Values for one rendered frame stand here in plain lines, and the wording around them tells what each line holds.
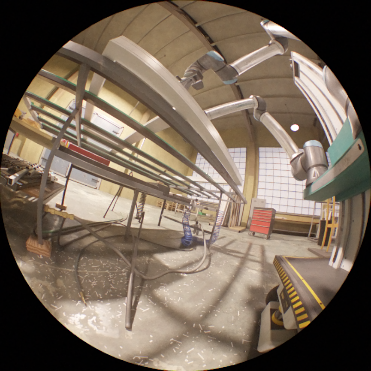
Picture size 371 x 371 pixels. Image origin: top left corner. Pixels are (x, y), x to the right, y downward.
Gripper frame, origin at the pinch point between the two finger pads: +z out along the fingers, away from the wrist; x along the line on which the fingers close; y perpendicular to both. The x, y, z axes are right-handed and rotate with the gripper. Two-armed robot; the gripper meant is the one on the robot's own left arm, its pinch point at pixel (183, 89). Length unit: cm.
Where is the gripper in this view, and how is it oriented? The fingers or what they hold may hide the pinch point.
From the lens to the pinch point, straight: 55.4
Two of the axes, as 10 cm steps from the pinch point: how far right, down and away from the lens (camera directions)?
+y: -5.9, -3.0, -7.5
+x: 7.7, 0.8, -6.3
